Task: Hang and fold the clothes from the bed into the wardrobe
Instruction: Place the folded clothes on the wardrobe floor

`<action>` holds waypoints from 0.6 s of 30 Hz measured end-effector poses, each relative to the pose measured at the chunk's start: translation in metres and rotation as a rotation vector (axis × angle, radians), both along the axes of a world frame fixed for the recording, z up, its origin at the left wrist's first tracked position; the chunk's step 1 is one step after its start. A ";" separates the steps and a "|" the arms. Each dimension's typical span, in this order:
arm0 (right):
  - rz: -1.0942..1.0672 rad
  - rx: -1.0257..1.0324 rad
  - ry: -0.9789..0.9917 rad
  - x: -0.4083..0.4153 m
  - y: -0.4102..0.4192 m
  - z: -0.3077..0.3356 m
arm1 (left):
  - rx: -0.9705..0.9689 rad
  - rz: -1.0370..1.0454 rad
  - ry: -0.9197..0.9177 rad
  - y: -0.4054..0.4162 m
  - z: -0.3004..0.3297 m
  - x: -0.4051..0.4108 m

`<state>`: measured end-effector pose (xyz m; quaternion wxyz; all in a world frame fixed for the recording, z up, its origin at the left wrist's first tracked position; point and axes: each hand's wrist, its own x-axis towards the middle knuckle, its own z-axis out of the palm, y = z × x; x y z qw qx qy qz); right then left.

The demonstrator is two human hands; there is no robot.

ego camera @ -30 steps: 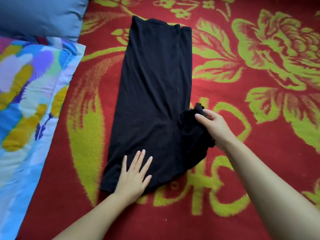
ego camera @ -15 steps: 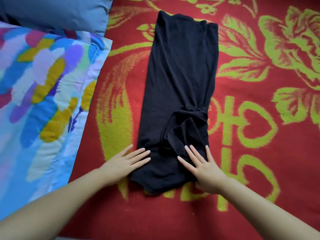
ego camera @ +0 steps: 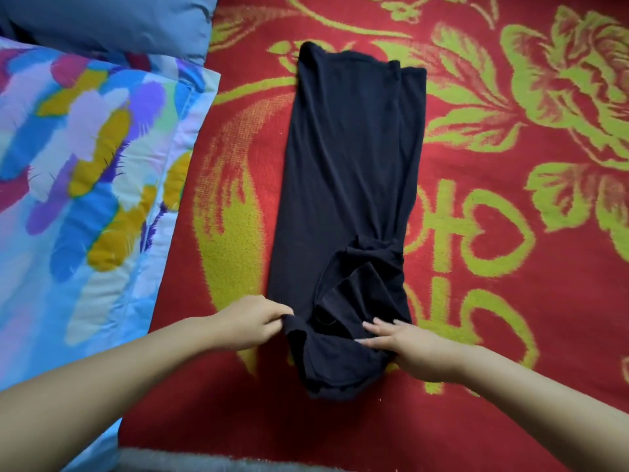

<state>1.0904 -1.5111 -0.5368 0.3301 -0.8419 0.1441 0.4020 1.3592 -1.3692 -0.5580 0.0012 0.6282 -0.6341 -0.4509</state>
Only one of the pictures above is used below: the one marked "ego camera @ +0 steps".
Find person's left hand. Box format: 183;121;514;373
201;294;296;353

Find person's right hand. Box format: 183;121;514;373
356;317;475;385

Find black garment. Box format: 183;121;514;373
265;41;429;401

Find person's right forearm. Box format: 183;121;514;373
457;347;629;472

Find person's left forearm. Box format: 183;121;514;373
0;314;219;472

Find white bed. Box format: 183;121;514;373
0;0;629;472

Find red bedsheet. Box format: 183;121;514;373
118;0;629;472

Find colourful patterned pillow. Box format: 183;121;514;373
0;36;222;472

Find grey pillow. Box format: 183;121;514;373
0;0;220;67

